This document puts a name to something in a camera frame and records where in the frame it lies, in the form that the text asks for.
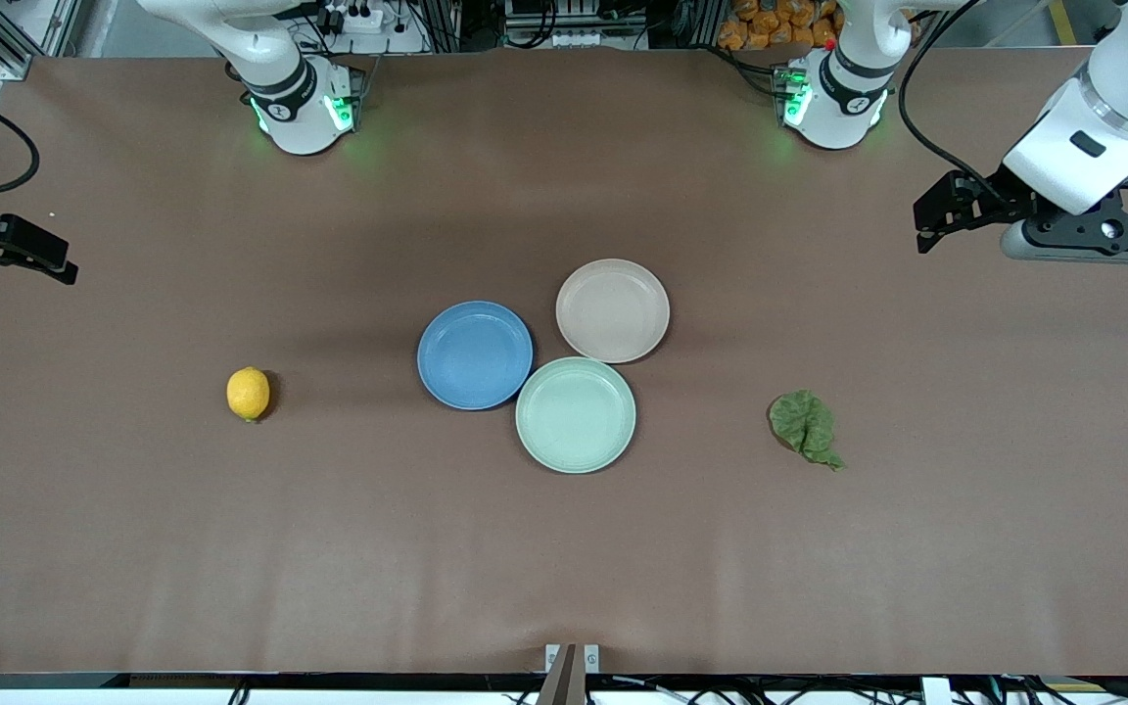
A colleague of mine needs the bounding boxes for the beige plate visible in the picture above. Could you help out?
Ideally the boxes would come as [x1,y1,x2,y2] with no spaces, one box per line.
[555,258,671,364]

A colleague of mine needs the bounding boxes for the yellow lemon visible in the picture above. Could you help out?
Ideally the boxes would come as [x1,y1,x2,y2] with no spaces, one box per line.
[226,366,271,423]

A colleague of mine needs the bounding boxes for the green lettuce leaf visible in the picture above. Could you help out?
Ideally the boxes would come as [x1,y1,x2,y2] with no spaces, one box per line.
[769,390,847,472]

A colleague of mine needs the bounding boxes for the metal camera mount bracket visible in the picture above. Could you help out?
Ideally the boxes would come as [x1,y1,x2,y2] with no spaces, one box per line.
[544,643,601,705]

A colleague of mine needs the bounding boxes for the pale green plate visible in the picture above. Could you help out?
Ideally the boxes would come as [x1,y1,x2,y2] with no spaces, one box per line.
[515,356,637,475]

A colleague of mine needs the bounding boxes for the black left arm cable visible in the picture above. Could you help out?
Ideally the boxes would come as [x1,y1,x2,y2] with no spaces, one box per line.
[898,0,1011,203]

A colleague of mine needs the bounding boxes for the white socket box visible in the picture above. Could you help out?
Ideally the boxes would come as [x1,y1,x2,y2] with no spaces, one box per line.
[503,0,648,50]

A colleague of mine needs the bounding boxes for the white power strip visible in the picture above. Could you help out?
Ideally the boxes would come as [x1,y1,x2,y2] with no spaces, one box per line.
[314,0,389,35]

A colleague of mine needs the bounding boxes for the blue plate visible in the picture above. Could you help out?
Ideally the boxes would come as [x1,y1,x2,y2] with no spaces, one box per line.
[416,300,535,411]

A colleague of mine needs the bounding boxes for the brown table cover sheet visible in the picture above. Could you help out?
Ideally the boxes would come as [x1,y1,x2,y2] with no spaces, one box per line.
[0,49,1128,677]

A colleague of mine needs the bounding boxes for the black table edge rail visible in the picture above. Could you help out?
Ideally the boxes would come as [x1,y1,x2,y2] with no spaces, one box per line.
[0,672,1128,692]

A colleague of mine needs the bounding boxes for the orange toy fruit pile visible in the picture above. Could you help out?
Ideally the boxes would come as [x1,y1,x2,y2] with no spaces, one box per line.
[718,0,844,52]

